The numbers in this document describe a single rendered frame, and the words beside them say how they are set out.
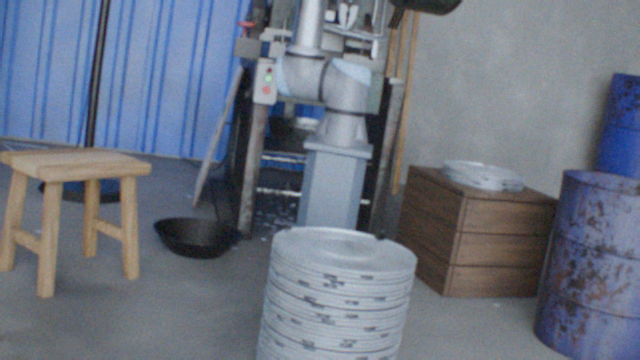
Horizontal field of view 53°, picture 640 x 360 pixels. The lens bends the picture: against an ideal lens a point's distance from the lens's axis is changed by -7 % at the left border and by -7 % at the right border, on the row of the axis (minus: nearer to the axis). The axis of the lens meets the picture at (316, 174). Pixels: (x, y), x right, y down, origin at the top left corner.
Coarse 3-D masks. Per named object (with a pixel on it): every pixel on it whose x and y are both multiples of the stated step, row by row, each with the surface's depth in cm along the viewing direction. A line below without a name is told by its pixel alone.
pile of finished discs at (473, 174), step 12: (444, 168) 237; (456, 168) 228; (468, 168) 231; (480, 168) 234; (492, 168) 243; (456, 180) 224; (468, 180) 222; (480, 180) 220; (492, 180) 219; (504, 180) 222; (516, 180) 222
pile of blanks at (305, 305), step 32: (288, 256) 129; (288, 288) 131; (320, 288) 126; (352, 288) 125; (384, 288) 127; (288, 320) 131; (320, 320) 127; (352, 320) 126; (384, 320) 129; (288, 352) 130; (320, 352) 127; (352, 352) 129; (384, 352) 131
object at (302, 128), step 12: (276, 120) 282; (288, 120) 288; (300, 120) 290; (312, 120) 291; (276, 132) 266; (288, 132) 261; (300, 132) 259; (312, 132) 259; (288, 144) 266; (300, 144) 263
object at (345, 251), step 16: (288, 240) 139; (304, 240) 141; (320, 240) 142; (336, 240) 143; (352, 240) 147; (368, 240) 149; (304, 256) 130; (320, 256) 132; (336, 256) 133; (352, 256) 133; (368, 256) 135; (384, 256) 138; (400, 256) 140; (352, 272) 124; (368, 272) 125; (384, 272) 126; (400, 272) 129
